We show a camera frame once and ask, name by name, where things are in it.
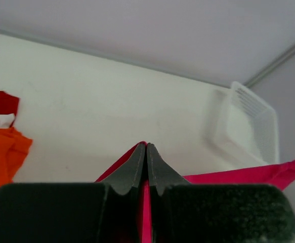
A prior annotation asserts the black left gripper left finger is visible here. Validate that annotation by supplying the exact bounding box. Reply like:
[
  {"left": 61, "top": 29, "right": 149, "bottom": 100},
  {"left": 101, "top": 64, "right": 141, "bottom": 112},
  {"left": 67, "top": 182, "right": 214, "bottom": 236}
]
[{"left": 0, "top": 143, "right": 146, "bottom": 242}]

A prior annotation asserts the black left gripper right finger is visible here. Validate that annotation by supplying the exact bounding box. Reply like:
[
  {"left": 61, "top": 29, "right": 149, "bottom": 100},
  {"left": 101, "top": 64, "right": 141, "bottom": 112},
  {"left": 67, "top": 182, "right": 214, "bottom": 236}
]
[{"left": 146, "top": 144, "right": 295, "bottom": 242}]

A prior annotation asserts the pink t-shirt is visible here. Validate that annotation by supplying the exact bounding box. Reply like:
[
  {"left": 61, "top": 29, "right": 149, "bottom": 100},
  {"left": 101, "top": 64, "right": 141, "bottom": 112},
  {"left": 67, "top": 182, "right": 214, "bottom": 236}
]
[{"left": 98, "top": 142, "right": 295, "bottom": 242}]

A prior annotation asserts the white plastic mesh basket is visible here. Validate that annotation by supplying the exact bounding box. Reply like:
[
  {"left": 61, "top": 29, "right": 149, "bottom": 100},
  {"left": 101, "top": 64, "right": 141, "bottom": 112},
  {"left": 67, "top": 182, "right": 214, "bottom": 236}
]
[{"left": 209, "top": 82, "right": 280, "bottom": 168}]

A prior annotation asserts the orange folded t-shirt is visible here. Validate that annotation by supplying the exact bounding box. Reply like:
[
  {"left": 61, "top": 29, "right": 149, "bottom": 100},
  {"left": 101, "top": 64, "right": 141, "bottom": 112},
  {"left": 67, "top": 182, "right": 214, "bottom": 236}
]
[{"left": 0, "top": 127, "right": 32, "bottom": 187}]

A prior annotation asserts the red folded t-shirt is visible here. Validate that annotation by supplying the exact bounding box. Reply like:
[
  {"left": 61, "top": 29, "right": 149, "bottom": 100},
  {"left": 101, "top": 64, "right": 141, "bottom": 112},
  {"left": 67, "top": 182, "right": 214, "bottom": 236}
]
[{"left": 0, "top": 91, "right": 20, "bottom": 129}]

